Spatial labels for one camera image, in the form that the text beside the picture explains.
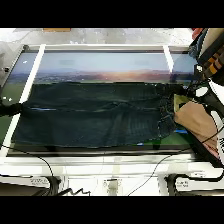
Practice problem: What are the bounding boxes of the heap of clothes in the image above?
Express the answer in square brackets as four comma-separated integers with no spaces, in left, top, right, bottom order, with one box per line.
[187,27,224,86]

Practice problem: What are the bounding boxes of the brown garment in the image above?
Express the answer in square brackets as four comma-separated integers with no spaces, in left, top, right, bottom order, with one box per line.
[173,100,223,161]

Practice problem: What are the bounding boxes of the dark jeans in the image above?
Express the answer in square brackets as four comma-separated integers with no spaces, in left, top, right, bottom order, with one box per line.
[12,80,190,150]

